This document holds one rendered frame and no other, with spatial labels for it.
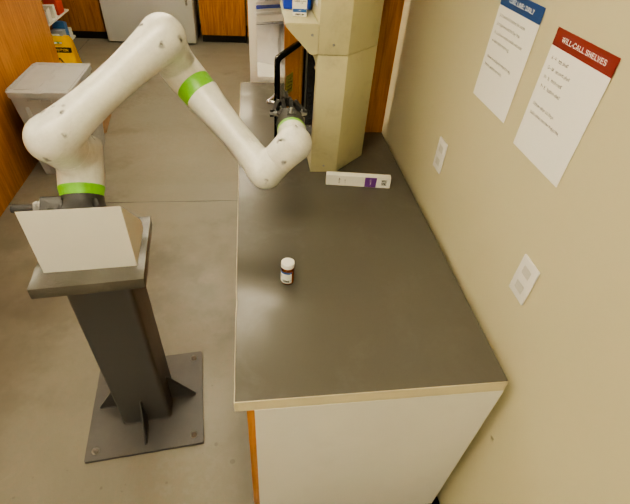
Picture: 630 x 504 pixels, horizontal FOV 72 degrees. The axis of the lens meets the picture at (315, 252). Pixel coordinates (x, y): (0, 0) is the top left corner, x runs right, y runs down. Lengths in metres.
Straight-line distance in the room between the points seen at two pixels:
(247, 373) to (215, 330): 1.32
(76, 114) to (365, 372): 1.00
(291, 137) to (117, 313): 0.83
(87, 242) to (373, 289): 0.86
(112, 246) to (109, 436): 1.04
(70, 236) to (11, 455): 1.19
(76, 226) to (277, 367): 0.69
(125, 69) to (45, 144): 0.28
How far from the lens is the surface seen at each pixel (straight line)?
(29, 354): 2.64
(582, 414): 1.12
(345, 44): 1.69
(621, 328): 1.00
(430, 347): 1.26
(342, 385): 1.14
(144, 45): 1.34
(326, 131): 1.79
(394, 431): 1.35
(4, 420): 2.46
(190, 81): 1.45
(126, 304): 1.59
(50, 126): 1.33
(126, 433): 2.20
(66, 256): 1.48
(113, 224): 1.37
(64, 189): 1.47
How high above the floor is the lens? 1.90
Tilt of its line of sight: 41 degrees down
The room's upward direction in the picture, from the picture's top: 5 degrees clockwise
